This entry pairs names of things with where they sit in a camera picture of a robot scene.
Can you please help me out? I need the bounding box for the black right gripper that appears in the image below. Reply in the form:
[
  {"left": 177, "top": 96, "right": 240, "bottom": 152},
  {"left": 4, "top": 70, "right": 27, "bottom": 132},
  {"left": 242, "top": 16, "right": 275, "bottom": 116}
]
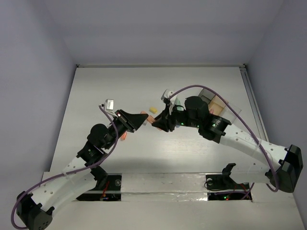
[{"left": 152, "top": 102, "right": 201, "bottom": 132}]

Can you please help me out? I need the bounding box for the orange highlighter pen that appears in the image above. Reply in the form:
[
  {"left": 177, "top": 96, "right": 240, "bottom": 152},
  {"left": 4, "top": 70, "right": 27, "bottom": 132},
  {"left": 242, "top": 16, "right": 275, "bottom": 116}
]
[{"left": 140, "top": 111, "right": 155, "bottom": 124}]

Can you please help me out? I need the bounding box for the orange highlighter cap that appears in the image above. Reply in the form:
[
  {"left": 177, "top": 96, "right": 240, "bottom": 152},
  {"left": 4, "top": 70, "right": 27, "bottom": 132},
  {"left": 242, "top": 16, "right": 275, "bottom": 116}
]
[{"left": 120, "top": 132, "right": 127, "bottom": 141}]

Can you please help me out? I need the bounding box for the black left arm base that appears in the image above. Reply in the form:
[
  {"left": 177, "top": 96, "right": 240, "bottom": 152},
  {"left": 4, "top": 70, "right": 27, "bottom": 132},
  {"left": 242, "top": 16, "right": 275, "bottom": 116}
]
[{"left": 76, "top": 166, "right": 122, "bottom": 202}]

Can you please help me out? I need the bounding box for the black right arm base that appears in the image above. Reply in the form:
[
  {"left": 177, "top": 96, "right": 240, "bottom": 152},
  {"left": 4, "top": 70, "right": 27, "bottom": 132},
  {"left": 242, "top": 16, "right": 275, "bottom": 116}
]
[{"left": 204, "top": 163, "right": 252, "bottom": 201}]

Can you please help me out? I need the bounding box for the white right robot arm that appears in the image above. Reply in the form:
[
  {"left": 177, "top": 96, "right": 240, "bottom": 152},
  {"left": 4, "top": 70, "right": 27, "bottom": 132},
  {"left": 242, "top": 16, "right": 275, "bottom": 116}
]
[{"left": 152, "top": 96, "right": 303, "bottom": 193}]

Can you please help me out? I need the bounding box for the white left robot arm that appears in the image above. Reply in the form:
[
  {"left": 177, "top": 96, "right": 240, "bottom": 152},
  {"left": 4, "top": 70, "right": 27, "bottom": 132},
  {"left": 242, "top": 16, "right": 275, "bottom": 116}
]
[{"left": 11, "top": 109, "right": 148, "bottom": 230}]

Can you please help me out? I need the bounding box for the yellow eraser block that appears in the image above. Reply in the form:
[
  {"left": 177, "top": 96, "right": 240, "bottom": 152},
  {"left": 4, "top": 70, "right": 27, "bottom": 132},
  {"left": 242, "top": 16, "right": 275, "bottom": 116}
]
[{"left": 149, "top": 107, "right": 158, "bottom": 114}]

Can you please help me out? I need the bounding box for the green highlighter pen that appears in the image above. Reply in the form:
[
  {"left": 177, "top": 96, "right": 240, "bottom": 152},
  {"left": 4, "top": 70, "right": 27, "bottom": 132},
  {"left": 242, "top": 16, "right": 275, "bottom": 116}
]
[{"left": 174, "top": 95, "right": 182, "bottom": 106}]

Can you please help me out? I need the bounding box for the smoky grey plastic container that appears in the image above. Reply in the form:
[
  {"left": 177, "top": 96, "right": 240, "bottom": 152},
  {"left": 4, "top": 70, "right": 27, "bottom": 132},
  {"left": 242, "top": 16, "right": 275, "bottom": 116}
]
[{"left": 198, "top": 89, "right": 215, "bottom": 106}]

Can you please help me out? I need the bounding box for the clear plastic container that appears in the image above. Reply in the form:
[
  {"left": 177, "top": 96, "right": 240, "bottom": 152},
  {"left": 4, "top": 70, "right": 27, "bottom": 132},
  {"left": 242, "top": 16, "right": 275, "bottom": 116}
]
[{"left": 220, "top": 103, "right": 242, "bottom": 124}]

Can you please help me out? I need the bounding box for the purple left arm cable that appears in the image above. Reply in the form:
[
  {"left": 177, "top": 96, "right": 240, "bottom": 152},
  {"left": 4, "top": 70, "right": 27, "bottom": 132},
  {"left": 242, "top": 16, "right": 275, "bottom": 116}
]
[{"left": 12, "top": 105, "right": 118, "bottom": 228}]

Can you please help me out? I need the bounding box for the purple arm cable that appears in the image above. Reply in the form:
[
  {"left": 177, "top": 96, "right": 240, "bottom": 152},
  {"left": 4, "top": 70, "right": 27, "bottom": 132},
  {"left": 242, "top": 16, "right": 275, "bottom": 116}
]
[
  {"left": 167, "top": 84, "right": 280, "bottom": 193},
  {"left": 12, "top": 105, "right": 118, "bottom": 228}
]

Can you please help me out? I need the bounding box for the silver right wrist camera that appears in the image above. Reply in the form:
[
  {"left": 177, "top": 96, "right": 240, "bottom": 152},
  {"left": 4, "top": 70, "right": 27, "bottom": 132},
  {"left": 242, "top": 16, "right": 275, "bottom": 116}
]
[{"left": 161, "top": 89, "right": 177, "bottom": 104}]

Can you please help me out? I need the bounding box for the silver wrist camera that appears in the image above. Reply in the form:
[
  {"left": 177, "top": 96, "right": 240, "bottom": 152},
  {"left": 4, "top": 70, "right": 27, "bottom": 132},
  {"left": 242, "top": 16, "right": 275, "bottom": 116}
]
[
  {"left": 99, "top": 99, "right": 114, "bottom": 113},
  {"left": 161, "top": 89, "right": 177, "bottom": 104}
]

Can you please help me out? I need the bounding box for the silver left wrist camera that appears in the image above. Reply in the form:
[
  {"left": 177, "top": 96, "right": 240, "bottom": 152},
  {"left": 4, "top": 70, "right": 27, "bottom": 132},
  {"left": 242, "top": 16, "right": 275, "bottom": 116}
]
[{"left": 99, "top": 99, "right": 114, "bottom": 113}]

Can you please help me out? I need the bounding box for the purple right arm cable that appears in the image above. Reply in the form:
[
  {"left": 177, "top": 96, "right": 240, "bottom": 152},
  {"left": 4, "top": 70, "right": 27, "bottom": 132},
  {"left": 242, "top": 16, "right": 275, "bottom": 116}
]
[{"left": 167, "top": 84, "right": 280, "bottom": 193}]

